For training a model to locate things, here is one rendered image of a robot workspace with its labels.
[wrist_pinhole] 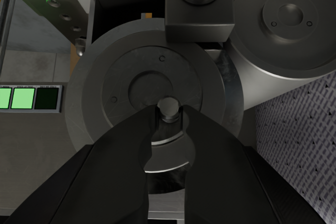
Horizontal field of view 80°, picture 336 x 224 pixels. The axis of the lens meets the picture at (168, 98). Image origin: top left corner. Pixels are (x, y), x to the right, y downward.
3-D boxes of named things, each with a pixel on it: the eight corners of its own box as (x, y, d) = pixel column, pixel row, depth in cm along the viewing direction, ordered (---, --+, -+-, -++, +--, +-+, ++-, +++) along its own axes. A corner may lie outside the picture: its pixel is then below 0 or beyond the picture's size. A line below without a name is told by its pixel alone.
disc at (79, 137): (238, 16, 18) (251, 196, 15) (236, 19, 18) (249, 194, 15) (73, 17, 18) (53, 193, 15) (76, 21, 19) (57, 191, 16)
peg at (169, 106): (170, 124, 11) (151, 107, 12) (170, 127, 14) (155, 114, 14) (186, 105, 12) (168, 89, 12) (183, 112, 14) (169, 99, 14)
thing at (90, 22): (106, -109, 22) (90, 49, 18) (140, 18, 45) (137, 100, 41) (101, -109, 22) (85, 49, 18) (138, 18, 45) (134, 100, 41)
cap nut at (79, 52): (86, 37, 52) (84, 54, 51) (92, 44, 55) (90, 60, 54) (72, 37, 52) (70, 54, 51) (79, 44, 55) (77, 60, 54)
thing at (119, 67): (155, 25, 16) (224, 95, 14) (157, 38, 18) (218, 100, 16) (78, 88, 15) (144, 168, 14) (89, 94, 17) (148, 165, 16)
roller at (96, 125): (222, 28, 17) (230, 173, 15) (193, 95, 42) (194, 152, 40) (86, 30, 17) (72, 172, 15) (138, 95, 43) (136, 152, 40)
